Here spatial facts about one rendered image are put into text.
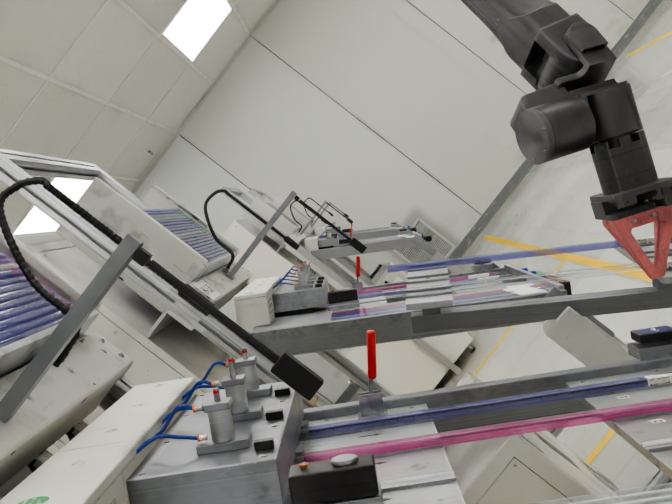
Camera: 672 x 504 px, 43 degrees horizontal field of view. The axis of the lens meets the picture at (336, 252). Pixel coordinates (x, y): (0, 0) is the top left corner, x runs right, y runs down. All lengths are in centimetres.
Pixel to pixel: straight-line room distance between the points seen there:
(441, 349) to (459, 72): 384
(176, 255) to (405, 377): 366
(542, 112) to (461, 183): 771
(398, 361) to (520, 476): 357
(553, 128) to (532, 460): 122
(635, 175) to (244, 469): 48
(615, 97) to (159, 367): 129
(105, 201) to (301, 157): 655
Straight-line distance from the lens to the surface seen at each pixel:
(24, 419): 86
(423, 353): 552
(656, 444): 88
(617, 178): 92
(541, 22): 97
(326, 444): 101
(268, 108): 859
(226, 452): 82
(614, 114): 92
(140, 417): 95
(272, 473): 77
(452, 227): 857
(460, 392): 113
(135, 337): 194
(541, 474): 200
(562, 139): 88
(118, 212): 204
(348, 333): 189
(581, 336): 145
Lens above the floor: 121
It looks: 1 degrees down
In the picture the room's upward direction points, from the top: 52 degrees counter-clockwise
